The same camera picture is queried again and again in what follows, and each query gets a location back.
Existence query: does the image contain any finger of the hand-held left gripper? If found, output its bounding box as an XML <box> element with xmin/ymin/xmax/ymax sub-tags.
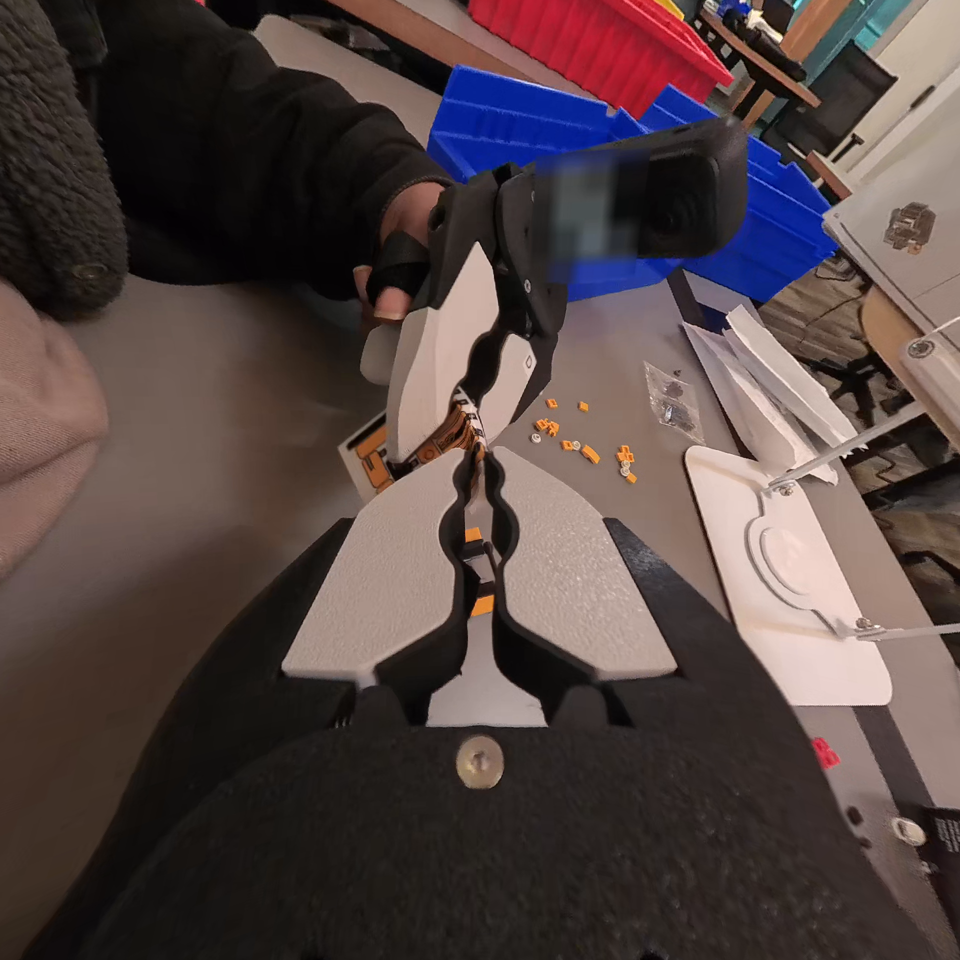
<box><xmin>384</xmin><ymin>240</ymin><xmax>520</xmax><ymax>463</ymax></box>
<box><xmin>474</xmin><ymin>330</ymin><xmax>538</xmax><ymax>445</ymax></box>

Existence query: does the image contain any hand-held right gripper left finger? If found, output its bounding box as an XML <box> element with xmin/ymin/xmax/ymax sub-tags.
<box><xmin>280</xmin><ymin>448</ymin><xmax>490</xmax><ymax>727</ymax></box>

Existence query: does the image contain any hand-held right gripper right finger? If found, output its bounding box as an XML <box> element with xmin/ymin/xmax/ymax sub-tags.
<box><xmin>483</xmin><ymin>447</ymin><xmax>679</xmax><ymax>727</ymax></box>

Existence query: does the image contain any lego instruction booklet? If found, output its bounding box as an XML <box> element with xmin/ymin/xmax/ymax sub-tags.
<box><xmin>337</xmin><ymin>386</ymin><xmax>498</xmax><ymax>621</ymax></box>

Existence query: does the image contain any person's left forearm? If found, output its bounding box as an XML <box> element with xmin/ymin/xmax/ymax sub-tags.
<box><xmin>97</xmin><ymin>0</ymin><xmax>455</xmax><ymax>303</ymax></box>

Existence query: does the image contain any group of orange lego pieces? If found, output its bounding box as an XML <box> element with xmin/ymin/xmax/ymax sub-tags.
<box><xmin>528</xmin><ymin>397</ymin><xmax>640</xmax><ymax>486</ymax></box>

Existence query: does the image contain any person's left hand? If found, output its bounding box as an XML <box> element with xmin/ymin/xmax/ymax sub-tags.
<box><xmin>352</xmin><ymin>182</ymin><xmax>453</xmax><ymax>324</ymax></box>

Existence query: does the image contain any blue plastic bin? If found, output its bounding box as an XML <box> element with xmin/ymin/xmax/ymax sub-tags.
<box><xmin>637</xmin><ymin>82</ymin><xmax>839</xmax><ymax>303</ymax></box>
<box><xmin>427</xmin><ymin>63</ymin><xmax>655</xmax><ymax>198</ymax></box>

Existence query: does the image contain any wooden desk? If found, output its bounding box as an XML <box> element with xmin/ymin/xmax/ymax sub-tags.
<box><xmin>693</xmin><ymin>3</ymin><xmax>822</xmax><ymax>133</ymax></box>

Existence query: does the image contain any clear plastic parts bag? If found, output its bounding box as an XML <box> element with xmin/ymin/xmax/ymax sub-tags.
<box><xmin>643</xmin><ymin>360</ymin><xmax>708</xmax><ymax>445</ymax></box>

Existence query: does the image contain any red plastic bin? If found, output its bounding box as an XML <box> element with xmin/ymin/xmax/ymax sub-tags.
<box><xmin>468</xmin><ymin>0</ymin><xmax>736</xmax><ymax>123</ymax></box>

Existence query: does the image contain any black office chair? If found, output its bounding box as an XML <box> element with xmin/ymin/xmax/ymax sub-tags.
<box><xmin>772</xmin><ymin>41</ymin><xmax>900</xmax><ymax>160</ymax></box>

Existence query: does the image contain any grey flat panel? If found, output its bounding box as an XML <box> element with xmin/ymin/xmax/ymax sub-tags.
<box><xmin>822</xmin><ymin>86</ymin><xmax>960</xmax><ymax>340</ymax></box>

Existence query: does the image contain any pink hooded garment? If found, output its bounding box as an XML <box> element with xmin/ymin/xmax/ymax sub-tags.
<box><xmin>0</xmin><ymin>277</ymin><xmax>111</xmax><ymax>580</ymax></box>

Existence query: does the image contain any black fleece jacket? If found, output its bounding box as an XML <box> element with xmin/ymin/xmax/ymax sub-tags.
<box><xmin>0</xmin><ymin>0</ymin><xmax>130</xmax><ymax>320</ymax></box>

